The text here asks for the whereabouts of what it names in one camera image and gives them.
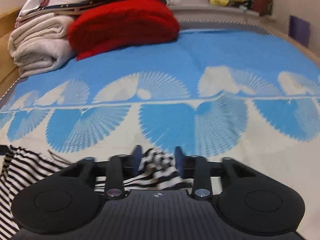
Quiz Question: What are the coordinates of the red folded blanket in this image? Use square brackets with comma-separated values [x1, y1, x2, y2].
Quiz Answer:
[68, 0, 180, 60]

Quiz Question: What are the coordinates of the cream folded fleece blanket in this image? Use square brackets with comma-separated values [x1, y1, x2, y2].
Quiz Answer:
[8, 13, 75, 78]

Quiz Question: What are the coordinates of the black white striped hoodie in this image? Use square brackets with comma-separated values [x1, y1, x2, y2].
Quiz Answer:
[0, 144, 194, 240]

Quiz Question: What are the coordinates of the blue white patterned bedspread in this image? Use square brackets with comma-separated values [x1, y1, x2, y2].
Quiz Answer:
[1, 22, 319, 239]

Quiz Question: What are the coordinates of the wooden bed frame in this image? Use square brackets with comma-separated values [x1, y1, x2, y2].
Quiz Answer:
[0, 8, 20, 96]

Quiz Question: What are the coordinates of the purple box by wall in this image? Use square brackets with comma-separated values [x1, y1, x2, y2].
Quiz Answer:
[289, 15, 310, 47]

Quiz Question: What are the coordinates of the white round plush toy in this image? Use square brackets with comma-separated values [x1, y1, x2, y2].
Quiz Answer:
[168, 0, 181, 6]

